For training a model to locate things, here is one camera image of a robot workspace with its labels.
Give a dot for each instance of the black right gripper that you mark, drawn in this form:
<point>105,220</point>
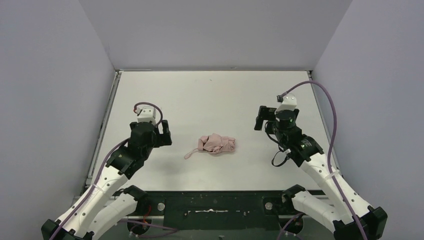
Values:
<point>266,117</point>

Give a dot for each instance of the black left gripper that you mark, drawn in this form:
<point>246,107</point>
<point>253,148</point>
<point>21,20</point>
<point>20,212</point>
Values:
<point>162,133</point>

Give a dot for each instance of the pink folding umbrella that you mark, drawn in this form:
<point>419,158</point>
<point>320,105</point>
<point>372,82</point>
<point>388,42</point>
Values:
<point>213,144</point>

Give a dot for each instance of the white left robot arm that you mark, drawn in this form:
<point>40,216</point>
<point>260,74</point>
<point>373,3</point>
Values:
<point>91,215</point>

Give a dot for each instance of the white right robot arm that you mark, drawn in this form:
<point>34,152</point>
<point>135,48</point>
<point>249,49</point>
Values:
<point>348,216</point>

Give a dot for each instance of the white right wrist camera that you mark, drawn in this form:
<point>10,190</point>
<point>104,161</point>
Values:
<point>287,102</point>

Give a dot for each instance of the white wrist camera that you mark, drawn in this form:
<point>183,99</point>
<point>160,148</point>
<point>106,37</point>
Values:
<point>146,114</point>
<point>287,102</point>

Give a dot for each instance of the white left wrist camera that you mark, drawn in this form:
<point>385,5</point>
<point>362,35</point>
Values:
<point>146,114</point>

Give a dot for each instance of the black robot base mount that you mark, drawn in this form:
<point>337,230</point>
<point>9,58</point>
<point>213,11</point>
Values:
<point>254,214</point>

